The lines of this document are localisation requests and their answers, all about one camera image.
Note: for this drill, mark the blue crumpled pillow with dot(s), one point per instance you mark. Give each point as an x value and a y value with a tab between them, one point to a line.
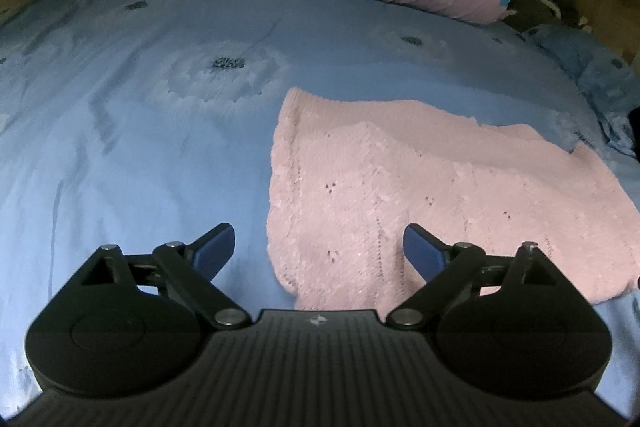
609	85

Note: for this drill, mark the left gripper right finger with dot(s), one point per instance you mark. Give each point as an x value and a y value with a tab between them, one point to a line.
452	274

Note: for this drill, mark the blue dandelion bed sheet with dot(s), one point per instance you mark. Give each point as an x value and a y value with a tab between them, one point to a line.
140	121

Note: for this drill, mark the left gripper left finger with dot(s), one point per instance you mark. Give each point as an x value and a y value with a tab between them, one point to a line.
172	286

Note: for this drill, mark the pink knitted cardigan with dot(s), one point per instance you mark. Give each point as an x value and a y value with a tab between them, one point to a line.
348	177

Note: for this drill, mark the dark clothes pile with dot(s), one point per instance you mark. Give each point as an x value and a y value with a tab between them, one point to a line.
522	15

